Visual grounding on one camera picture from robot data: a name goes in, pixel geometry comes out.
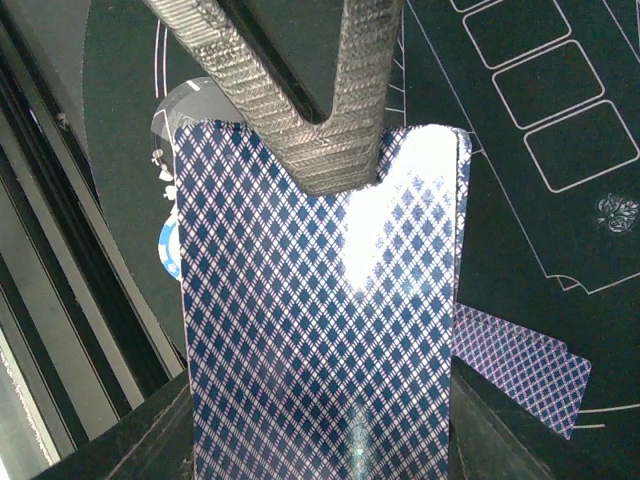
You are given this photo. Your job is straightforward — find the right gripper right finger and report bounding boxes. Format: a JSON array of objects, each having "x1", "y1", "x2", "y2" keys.
[{"x1": 449, "y1": 357, "x2": 600, "y2": 479}]

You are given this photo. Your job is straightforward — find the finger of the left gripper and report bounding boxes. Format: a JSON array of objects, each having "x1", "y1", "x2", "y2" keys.
[
  {"x1": 304, "y1": 1, "x2": 402, "y2": 195},
  {"x1": 147, "y1": 1, "x2": 325, "y2": 195}
]

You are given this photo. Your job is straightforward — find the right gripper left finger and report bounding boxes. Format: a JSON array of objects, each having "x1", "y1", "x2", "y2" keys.
[{"x1": 37, "y1": 371, "x2": 195, "y2": 479}]

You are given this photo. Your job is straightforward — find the blue card mat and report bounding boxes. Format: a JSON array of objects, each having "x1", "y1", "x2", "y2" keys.
[{"x1": 452, "y1": 303, "x2": 591, "y2": 439}]

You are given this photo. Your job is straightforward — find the blue playing card deck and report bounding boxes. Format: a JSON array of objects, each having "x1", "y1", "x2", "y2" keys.
[{"x1": 175, "y1": 121, "x2": 469, "y2": 479}]

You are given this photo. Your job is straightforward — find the white chip mat bottom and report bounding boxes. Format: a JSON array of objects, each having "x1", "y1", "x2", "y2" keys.
[{"x1": 158, "y1": 215, "x2": 182, "y2": 281}]

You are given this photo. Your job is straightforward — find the clear round dealer button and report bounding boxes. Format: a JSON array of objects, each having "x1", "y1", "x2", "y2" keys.
[{"x1": 151, "y1": 77, "x2": 244, "y2": 152}]

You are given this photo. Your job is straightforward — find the round black poker mat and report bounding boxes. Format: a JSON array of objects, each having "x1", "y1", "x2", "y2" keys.
[{"x1": 83, "y1": 1, "x2": 639, "y2": 479}]

